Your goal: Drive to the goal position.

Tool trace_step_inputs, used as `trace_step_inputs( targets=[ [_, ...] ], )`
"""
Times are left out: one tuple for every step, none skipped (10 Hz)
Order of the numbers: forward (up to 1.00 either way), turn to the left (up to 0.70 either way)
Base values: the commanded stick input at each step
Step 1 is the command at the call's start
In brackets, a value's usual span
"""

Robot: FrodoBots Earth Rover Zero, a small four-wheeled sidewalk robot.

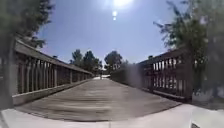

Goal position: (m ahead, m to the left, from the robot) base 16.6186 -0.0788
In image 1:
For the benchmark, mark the row of trees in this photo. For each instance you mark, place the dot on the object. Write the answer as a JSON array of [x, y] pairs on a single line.
[[88, 61]]

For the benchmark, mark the wooden boardwalk deck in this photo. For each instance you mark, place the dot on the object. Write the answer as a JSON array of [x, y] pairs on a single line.
[[100, 100]]

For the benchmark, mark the wooden railing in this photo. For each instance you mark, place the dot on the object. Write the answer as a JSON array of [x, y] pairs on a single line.
[[166, 55], [40, 55]]

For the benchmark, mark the pale concrete path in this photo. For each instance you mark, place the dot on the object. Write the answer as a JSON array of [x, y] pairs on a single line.
[[160, 120]]

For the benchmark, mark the green leafy tree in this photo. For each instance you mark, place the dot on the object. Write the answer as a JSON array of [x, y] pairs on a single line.
[[203, 33]]

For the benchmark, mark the dark tree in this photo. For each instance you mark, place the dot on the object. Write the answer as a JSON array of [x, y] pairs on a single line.
[[13, 20]]

